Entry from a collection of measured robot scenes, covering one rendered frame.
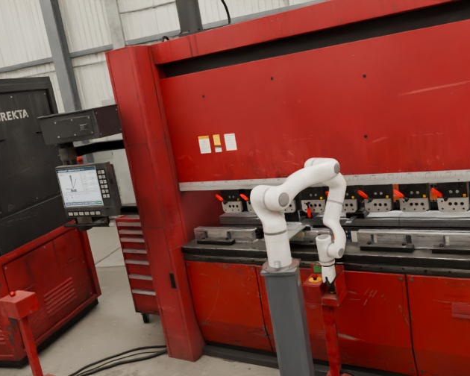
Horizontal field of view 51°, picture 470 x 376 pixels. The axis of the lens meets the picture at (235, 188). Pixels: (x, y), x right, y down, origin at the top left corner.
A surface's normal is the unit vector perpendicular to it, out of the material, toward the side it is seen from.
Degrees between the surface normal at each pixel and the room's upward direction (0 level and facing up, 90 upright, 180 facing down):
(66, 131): 90
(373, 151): 90
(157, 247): 90
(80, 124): 90
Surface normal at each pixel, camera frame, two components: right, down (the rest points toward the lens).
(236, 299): -0.51, 0.25
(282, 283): -0.30, 0.24
